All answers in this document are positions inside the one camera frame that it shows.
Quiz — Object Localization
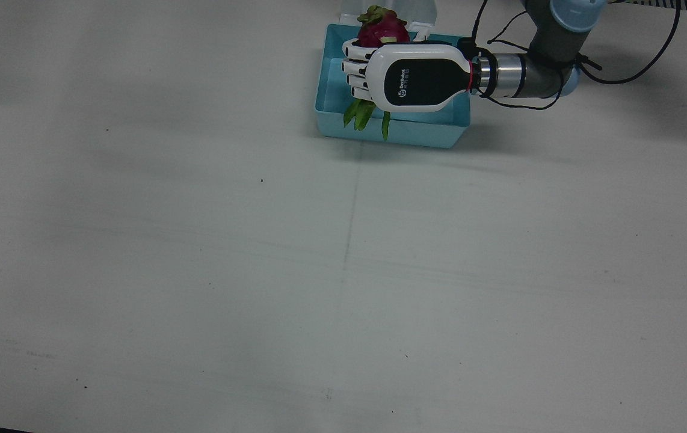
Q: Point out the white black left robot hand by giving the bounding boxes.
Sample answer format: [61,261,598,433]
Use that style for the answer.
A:
[342,37,475,114]

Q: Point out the red dragon fruit green scales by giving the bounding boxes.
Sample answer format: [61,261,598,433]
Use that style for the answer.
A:
[343,5,411,143]

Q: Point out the light blue plastic bin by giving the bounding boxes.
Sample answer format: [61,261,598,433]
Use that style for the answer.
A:
[315,23,472,150]

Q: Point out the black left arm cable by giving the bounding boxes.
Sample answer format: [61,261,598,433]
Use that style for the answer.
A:
[470,0,685,111]

